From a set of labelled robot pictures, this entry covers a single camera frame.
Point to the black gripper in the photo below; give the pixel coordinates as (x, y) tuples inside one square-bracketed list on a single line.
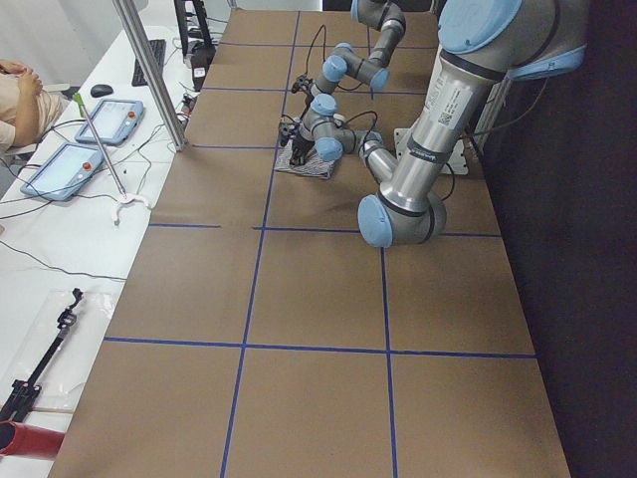
[(300, 147)]

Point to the striped polo shirt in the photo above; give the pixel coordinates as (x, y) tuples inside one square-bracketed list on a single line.
[(314, 167)]

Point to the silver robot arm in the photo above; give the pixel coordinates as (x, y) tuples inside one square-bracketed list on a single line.
[(481, 43), (385, 17)]

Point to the far blue teach pendant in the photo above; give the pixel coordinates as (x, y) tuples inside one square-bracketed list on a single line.
[(115, 120)]

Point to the blue teach pendant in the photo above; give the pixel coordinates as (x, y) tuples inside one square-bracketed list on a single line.
[(115, 120), (69, 168)]

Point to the black computer mouse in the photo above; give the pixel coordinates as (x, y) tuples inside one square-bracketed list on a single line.
[(101, 90)]

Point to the white-tipped metal grabber stick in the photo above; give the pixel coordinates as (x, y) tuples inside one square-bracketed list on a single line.
[(125, 198)]

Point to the near blue teach pendant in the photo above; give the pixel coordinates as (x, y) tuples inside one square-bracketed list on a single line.
[(69, 168)]

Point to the seated person beige shirt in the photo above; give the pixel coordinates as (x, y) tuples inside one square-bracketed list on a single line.
[(27, 110)]

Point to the black grabber tool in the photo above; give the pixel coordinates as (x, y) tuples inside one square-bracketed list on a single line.
[(24, 392)]

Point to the red cylinder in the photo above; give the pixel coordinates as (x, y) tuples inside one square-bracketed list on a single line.
[(30, 441)]

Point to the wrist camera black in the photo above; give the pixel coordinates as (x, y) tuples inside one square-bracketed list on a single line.
[(303, 84), (287, 130)]

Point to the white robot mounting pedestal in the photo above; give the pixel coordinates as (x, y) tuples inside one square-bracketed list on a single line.
[(449, 105)]

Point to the aluminium frame post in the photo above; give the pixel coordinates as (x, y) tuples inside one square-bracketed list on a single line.
[(139, 42)]

